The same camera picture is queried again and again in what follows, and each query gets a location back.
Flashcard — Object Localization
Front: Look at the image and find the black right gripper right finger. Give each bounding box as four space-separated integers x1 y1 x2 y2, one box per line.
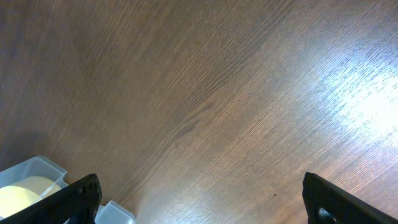
302 172 397 224

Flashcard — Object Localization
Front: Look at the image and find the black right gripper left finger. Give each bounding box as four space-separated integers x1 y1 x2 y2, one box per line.
1 174 102 224

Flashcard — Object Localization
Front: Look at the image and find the beige plate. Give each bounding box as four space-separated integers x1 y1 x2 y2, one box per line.
1 176 62 219

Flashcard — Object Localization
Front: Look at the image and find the clear plastic storage bin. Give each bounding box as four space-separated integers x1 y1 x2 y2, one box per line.
1 156 136 224

